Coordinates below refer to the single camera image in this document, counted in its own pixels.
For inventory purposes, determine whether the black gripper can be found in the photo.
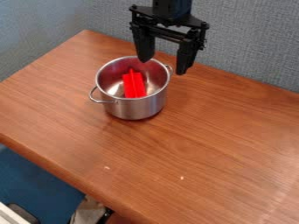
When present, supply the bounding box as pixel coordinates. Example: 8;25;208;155
129;3;210;75

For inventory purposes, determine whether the red plastic block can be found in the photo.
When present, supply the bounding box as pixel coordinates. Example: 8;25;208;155
121;68;145;98

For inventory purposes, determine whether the stainless steel pot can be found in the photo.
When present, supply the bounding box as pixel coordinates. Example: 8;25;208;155
88;56;174;120

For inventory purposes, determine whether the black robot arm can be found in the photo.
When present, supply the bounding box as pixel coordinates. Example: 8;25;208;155
129;0;210;75

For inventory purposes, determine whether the white object bottom left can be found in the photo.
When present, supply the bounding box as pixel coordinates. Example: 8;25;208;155
0;202;23;224

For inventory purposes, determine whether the grey cloth under table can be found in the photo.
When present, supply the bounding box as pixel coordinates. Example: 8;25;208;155
69;195;105;224

